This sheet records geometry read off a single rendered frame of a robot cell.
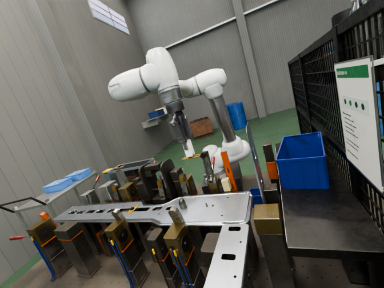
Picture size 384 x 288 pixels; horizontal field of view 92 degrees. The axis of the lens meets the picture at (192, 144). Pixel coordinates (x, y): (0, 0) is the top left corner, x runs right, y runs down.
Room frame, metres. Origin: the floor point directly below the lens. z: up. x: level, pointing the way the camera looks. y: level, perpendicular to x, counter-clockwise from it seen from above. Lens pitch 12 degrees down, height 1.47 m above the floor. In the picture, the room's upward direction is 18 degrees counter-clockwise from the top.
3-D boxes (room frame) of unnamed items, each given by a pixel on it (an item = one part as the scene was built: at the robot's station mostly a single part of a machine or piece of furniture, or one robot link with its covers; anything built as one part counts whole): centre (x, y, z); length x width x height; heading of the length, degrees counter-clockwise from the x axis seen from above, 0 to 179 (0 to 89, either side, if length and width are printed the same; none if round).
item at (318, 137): (0.76, -0.45, 1.09); 0.30 x 0.17 x 0.13; 144
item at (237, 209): (0.99, 0.46, 1.00); 1.38 x 0.22 x 0.02; 64
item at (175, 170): (1.08, 0.15, 0.91); 0.07 x 0.05 x 0.42; 154
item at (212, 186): (0.94, -0.06, 0.87); 0.10 x 0.07 x 0.35; 154
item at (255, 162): (0.65, -0.21, 1.17); 0.12 x 0.01 x 0.34; 154
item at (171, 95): (0.78, 0.02, 1.52); 0.09 x 0.09 x 0.06
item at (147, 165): (1.13, 0.26, 0.94); 0.18 x 0.13 x 0.49; 64
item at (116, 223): (0.79, 0.47, 0.87); 0.12 x 0.07 x 0.35; 154
